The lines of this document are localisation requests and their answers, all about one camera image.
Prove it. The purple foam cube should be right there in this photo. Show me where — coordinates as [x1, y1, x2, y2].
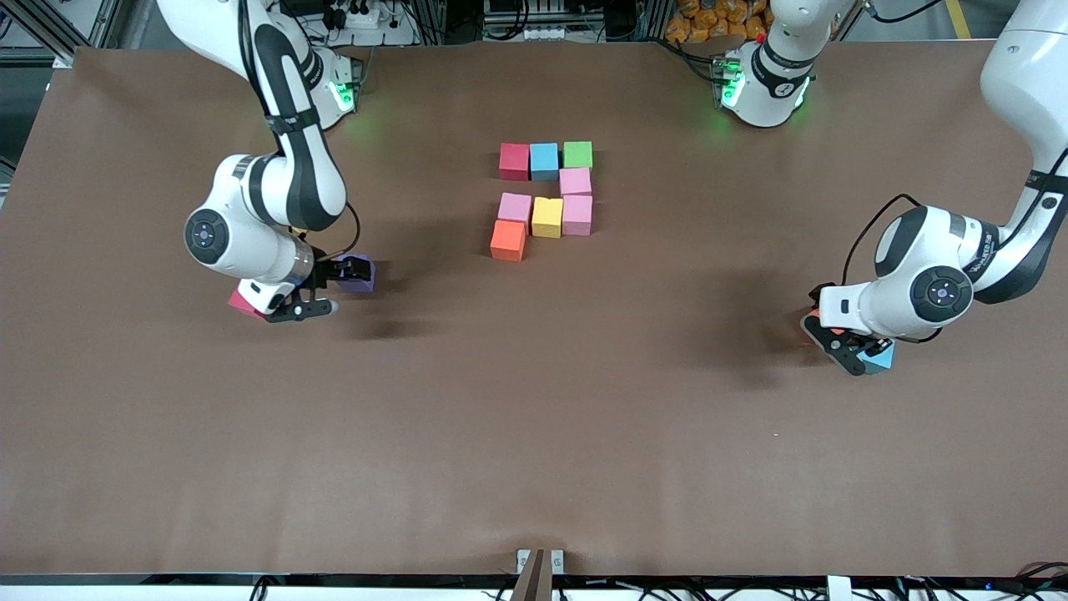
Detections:
[334, 254, 377, 294]

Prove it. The white power strip with plugs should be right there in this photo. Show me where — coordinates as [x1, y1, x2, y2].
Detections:
[321, 0, 418, 47]

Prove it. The bag of orange items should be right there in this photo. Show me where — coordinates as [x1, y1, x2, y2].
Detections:
[665, 0, 768, 44]

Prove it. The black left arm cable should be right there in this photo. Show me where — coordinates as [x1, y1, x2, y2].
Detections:
[841, 194, 923, 289]

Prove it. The metal table edge bracket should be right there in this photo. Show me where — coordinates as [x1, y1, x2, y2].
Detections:
[516, 548, 565, 576]

